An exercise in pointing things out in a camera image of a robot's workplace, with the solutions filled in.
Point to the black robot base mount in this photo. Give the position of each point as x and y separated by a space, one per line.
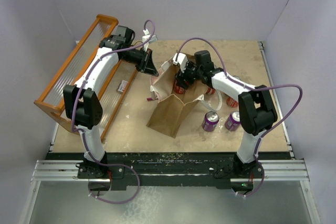
219 170

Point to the purple soda can front left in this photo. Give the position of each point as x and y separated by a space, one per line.
210 121

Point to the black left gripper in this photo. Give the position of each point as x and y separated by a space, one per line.
146 65

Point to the purple soda can front right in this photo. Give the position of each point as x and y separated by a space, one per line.
233 121

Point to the orange wooden framed tray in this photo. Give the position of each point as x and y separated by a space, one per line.
51 100

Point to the purple soda can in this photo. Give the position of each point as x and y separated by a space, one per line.
210 121
233 121

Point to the brown canvas tote bag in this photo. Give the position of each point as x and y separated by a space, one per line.
173 108

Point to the small brown packet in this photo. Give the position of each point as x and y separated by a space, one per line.
122 86

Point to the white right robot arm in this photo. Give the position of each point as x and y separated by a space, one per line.
256 108

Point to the red cola can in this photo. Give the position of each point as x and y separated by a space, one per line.
178 89
210 91
231 102

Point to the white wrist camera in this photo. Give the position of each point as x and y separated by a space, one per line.
180 59
148 38

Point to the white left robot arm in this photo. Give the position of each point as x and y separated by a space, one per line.
82 105

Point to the aluminium front rail frame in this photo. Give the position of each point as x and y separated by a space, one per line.
282 195

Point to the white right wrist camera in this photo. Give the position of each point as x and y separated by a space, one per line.
180 59

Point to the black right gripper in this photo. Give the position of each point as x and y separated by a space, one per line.
181 77

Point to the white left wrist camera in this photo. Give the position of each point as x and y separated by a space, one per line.
148 38

